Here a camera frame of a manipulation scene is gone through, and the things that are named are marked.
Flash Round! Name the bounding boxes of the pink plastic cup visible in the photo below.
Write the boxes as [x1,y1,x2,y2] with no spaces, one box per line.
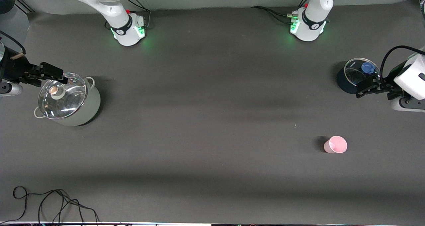
[324,135,348,154]

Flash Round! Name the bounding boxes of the glass lid with blue knob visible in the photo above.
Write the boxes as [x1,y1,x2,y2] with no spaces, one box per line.
[344,58,380,87]

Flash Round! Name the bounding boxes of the dark blue cooking pot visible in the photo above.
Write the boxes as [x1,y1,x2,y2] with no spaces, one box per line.
[337,58,381,94]

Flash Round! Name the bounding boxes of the glass lid with tan knob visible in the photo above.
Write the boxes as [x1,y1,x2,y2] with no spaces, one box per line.
[38,73,87,119]

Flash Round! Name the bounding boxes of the sage green cooking pot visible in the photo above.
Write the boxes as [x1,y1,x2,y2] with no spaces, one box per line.
[34,73,101,127]

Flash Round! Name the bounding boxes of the dark grey table mat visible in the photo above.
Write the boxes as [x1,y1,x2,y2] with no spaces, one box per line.
[0,0,425,224]

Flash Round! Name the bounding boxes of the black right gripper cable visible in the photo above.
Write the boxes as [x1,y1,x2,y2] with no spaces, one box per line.
[0,30,26,59]

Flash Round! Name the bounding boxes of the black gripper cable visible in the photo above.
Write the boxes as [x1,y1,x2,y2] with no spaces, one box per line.
[380,46,425,82]
[0,30,26,59]

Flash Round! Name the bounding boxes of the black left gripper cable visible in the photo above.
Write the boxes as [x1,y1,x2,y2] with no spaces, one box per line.
[380,46,425,82]

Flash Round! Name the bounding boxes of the black right arm base cables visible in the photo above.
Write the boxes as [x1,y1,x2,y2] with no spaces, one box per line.
[106,0,152,30]

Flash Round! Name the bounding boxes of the black arm base cables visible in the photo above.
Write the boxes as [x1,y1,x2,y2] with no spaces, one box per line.
[106,0,152,30]
[251,5,299,25]

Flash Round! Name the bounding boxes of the thin black loose cable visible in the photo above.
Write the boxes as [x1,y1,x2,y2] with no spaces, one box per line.
[0,186,100,225]

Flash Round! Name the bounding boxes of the black left arm base cables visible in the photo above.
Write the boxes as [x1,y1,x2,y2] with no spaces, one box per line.
[251,5,299,25]

